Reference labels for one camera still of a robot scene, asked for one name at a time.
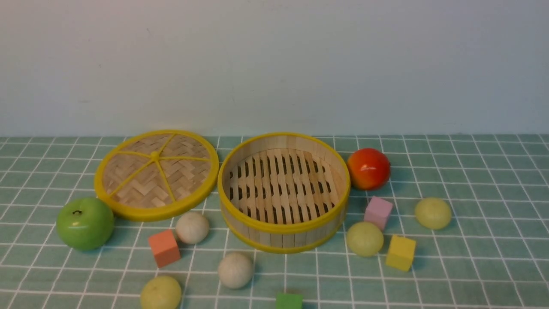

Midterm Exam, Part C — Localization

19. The white bun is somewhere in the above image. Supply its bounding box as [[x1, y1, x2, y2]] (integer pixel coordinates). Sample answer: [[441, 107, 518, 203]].
[[217, 252, 254, 289], [175, 211, 210, 244]]

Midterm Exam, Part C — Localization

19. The yellow-green bun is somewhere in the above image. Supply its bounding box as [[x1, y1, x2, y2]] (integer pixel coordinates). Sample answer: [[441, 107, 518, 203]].
[[414, 197, 452, 230], [140, 276, 182, 309], [346, 221, 384, 258]]

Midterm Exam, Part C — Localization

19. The bamboo steamer basket yellow rim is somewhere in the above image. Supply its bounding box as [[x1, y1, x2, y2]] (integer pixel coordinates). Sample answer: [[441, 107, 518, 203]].
[[217, 133, 351, 254]]

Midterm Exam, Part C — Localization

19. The bamboo steamer lid yellow rim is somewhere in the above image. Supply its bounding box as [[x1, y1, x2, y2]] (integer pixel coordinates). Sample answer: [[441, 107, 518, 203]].
[[94, 130, 220, 222]]

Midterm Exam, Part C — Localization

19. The red tomato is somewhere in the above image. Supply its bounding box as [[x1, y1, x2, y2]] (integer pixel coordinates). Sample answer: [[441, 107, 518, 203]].
[[347, 148, 392, 191]]

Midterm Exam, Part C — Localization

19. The pink cube block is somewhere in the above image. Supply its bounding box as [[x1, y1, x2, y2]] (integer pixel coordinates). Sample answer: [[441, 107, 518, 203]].
[[363, 196, 393, 231]]

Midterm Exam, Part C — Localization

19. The orange cube block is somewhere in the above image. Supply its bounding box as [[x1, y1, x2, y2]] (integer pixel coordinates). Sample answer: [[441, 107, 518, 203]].
[[148, 230, 181, 268]]

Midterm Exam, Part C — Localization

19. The green cube block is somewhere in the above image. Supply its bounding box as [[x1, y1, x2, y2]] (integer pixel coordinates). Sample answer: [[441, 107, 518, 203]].
[[276, 293, 303, 309]]

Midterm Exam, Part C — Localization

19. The yellow cube block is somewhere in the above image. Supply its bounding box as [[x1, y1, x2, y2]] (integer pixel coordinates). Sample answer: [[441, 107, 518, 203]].
[[386, 235, 417, 272]]

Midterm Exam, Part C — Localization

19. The green apple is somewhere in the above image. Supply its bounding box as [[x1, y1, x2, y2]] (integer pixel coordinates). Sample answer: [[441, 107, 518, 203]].
[[55, 196, 115, 251]]

